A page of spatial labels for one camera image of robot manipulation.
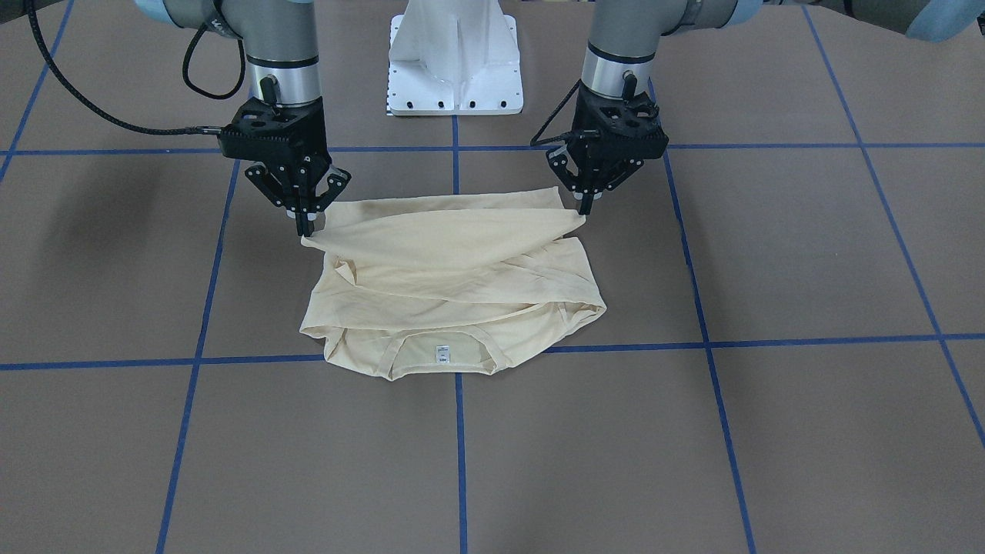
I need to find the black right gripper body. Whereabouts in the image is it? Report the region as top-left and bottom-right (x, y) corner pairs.
(219, 98), (332, 185)

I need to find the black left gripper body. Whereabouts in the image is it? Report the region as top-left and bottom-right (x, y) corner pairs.
(566, 83), (669, 185)

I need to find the beige long-sleeve printed shirt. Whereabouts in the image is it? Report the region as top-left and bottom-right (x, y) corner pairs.
(299, 187), (606, 381)

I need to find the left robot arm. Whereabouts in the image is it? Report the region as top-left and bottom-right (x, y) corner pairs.
(530, 1), (984, 216)

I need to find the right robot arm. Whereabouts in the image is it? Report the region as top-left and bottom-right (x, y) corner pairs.
(138, 1), (351, 236)

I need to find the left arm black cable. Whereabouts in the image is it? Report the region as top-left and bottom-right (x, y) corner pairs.
(529, 78), (583, 148)

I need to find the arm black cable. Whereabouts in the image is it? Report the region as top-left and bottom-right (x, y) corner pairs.
(529, 78), (583, 148)
(23, 0), (247, 138)

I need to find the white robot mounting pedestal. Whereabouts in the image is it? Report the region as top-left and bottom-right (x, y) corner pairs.
(386, 1), (525, 117)

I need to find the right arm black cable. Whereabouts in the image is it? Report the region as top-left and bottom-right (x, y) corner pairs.
(23, 0), (247, 138)

